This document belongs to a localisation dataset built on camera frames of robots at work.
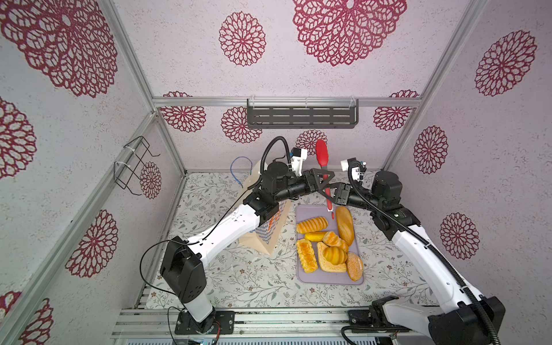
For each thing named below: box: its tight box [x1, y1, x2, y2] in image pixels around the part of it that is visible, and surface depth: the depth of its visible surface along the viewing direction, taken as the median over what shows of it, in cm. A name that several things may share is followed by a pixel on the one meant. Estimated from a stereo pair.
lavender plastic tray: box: [296, 204, 365, 286], surface depth 85 cm
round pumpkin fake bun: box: [322, 246, 348, 266], surface depth 83 cm
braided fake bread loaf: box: [296, 216, 329, 235], surface depth 96 cm
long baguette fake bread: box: [335, 206, 355, 247], surface depth 96 cm
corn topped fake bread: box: [296, 238, 319, 274], surface depth 87 cm
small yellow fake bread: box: [304, 231, 327, 243], surface depth 92 cm
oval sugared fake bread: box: [346, 251, 365, 282], surface depth 84 cm
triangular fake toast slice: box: [316, 241, 348, 273], surface depth 85 cm
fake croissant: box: [322, 230, 349, 253], surface depth 89 cm
